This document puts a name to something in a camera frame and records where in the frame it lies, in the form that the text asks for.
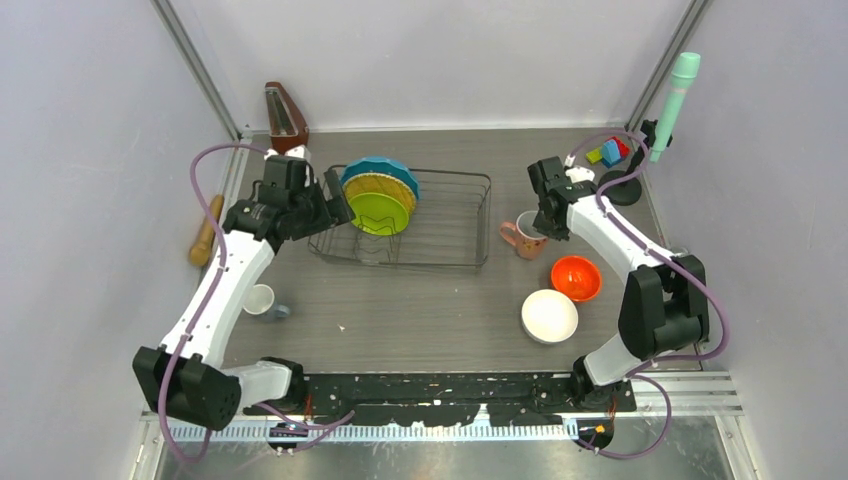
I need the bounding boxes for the pink mug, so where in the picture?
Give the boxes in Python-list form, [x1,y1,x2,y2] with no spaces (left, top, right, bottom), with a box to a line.
[499,210,549,260]

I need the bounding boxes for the lime green plate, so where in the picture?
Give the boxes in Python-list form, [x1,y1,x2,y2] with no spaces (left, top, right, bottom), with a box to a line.
[348,192,410,236]

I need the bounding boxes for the yellow woven pattern plate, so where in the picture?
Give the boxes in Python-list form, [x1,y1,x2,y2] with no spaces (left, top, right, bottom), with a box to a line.
[343,172,418,214]

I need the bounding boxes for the blue polka dot plate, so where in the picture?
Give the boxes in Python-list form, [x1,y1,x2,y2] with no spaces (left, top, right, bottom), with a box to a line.
[341,156,420,199]

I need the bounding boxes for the orange bowl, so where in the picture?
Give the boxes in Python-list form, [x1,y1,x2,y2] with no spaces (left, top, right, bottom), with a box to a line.
[550,255,603,302]

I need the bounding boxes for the white bowl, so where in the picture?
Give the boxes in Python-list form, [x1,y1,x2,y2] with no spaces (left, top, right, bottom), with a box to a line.
[520,289,579,344]

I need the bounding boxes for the black wire dish rack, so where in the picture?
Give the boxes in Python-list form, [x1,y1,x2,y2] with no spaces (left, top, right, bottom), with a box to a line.
[308,168,492,270]

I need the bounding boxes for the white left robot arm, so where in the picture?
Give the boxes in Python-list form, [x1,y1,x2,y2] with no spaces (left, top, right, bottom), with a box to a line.
[132,155,352,431]

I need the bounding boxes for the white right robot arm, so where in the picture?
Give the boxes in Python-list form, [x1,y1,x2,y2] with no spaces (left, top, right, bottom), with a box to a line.
[527,157,710,411]

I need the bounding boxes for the black microphone stand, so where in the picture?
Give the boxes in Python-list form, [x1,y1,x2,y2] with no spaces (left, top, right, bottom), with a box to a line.
[599,119,658,206]

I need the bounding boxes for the brown metronome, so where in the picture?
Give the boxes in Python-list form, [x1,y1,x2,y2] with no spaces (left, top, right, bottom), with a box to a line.
[264,81,310,153]

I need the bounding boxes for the colourful toy blocks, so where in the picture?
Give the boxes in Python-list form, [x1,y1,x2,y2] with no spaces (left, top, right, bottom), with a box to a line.
[585,136,631,168]

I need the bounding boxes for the grey blue mug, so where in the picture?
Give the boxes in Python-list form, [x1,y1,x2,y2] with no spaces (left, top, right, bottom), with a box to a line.
[242,284,291,321]

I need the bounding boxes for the wooden rolling pin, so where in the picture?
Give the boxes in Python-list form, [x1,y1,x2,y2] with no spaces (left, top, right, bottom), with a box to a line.
[188,195,224,267]

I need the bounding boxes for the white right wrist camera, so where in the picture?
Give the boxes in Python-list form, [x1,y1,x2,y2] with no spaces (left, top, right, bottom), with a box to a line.
[563,155,595,183]

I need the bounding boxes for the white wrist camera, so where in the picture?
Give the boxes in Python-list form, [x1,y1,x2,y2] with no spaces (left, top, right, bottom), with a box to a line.
[563,155,595,183]
[263,145,314,186]

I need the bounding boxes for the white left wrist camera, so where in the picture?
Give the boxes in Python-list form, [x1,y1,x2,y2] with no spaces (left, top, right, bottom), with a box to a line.
[263,145,314,186]

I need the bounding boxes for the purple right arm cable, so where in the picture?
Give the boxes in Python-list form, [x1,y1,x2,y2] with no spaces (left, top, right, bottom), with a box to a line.
[566,130,731,462]

